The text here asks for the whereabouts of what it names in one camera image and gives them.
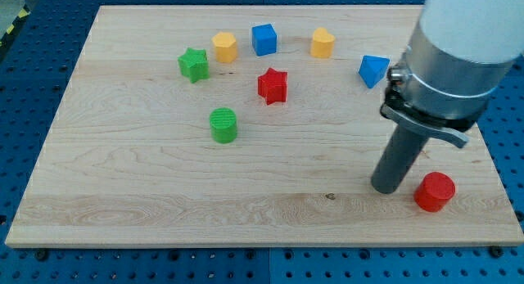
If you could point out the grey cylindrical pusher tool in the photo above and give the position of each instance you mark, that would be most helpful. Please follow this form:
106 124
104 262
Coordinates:
401 151

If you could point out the yellow hexagon block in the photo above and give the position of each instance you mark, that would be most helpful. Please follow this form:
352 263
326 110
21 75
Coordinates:
225 46

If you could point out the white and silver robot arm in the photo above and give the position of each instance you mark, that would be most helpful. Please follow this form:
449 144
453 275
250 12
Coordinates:
458 53

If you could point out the red star block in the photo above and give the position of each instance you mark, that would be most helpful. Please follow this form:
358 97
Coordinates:
272 86

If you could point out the green star block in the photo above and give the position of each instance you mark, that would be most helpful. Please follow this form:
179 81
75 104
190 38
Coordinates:
194 65

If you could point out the blue cube block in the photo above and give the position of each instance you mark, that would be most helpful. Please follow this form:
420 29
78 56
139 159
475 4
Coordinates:
264 39

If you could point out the yellow heart block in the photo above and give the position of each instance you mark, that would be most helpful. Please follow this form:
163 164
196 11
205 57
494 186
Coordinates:
322 43

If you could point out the blue triangle block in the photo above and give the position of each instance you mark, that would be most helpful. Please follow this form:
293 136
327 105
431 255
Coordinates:
372 69

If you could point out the green cylinder block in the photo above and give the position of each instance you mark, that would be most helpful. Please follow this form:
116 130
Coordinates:
223 125

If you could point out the wooden board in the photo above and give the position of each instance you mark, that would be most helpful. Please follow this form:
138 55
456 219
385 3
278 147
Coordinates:
129 161

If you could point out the red cylinder block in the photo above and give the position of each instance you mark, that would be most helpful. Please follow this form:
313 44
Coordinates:
434 192

